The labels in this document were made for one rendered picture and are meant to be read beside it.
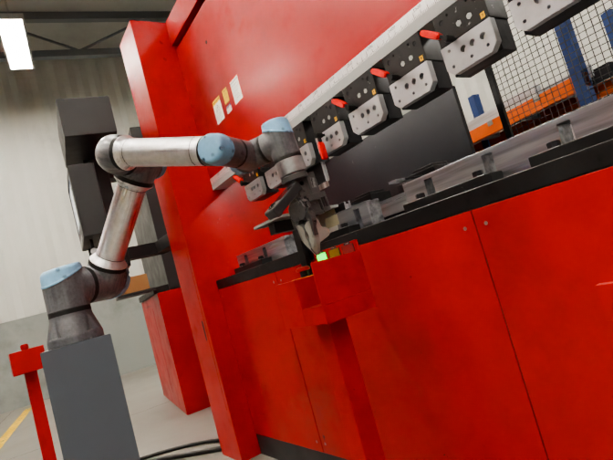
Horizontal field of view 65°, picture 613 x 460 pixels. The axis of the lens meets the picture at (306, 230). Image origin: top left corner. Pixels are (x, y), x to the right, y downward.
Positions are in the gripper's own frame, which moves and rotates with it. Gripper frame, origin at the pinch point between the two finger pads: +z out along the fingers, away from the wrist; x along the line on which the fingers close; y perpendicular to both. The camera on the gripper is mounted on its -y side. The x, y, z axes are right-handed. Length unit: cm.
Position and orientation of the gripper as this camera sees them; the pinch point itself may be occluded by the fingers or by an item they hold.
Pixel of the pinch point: (314, 251)
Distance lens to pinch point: 122.0
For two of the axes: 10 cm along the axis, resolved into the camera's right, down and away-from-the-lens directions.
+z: 3.4, 9.4, -0.4
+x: -5.3, 2.2, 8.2
